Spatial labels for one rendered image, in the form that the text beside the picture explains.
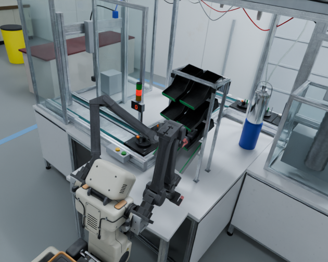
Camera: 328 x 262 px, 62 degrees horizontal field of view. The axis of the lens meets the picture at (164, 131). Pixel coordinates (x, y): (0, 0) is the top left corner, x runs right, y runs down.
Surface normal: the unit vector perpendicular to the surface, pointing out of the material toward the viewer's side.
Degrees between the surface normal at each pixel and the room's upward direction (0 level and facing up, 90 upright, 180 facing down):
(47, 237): 0
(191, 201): 0
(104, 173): 48
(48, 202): 0
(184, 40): 90
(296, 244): 90
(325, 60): 90
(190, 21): 90
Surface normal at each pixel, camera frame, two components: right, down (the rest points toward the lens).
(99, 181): -0.34, -0.26
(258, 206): -0.63, 0.37
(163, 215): 0.09, -0.84
